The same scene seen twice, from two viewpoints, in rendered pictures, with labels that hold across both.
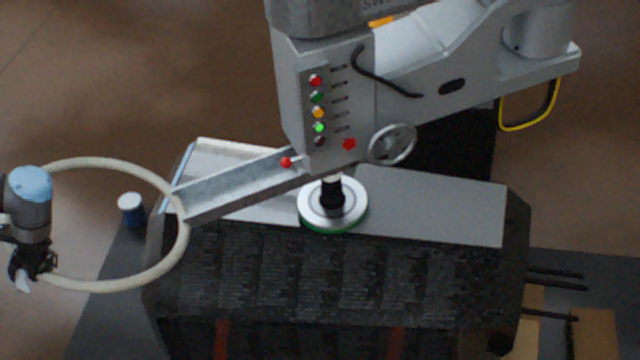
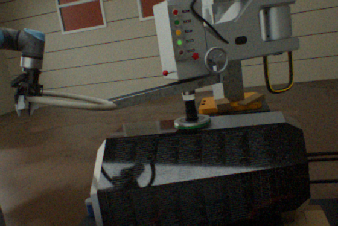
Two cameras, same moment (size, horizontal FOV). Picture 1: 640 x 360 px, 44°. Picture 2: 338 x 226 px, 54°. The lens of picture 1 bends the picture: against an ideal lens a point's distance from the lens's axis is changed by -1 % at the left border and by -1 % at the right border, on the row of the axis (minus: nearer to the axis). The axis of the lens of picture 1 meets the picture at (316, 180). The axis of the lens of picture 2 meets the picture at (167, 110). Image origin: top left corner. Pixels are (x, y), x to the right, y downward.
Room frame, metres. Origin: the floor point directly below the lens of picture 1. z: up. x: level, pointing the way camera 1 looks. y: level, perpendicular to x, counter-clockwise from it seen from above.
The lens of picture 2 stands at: (-0.31, 0.15, 1.35)
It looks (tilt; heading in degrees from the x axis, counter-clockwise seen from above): 12 degrees down; 358
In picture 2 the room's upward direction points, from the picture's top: 9 degrees counter-clockwise
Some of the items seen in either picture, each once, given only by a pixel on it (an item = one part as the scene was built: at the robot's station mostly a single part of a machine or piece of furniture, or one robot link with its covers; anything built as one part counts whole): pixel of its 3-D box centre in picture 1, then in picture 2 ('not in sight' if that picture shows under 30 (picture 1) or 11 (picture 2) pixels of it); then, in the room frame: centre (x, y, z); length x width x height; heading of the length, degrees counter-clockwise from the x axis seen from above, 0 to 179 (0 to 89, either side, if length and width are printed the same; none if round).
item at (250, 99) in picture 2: not in sight; (250, 99); (2.20, -0.58, 0.80); 0.20 x 0.10 x 0.05; 115
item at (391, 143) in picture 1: (385, 136); (213, 60); (1.51, -0.20, 1.20); 0.15 x 0.10 x 0.15; 109
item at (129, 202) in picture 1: (132, 210); (92, 206); (2.31, 0.82, 0.08); 0.10 x 0.10 x 0.13
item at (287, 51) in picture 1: (352, 79); (194, 40); (1.61, -0.12, 1.33); 0.36 x 0.22 x 0.45; 109
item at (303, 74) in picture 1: (315, 108); (177, 32); (1.45, -0.01, 1.38); 0.08 x 0.03 x 0.28; 109
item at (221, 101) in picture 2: not in sight; (222, 104); (2.18, -0.35, 0.81); 0.20 x 0.10 x 0.05; 174
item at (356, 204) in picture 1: (332, 201); (192, 119); (1.58, -0.04, 0.87); 0.21 x 0.21 x 0.01
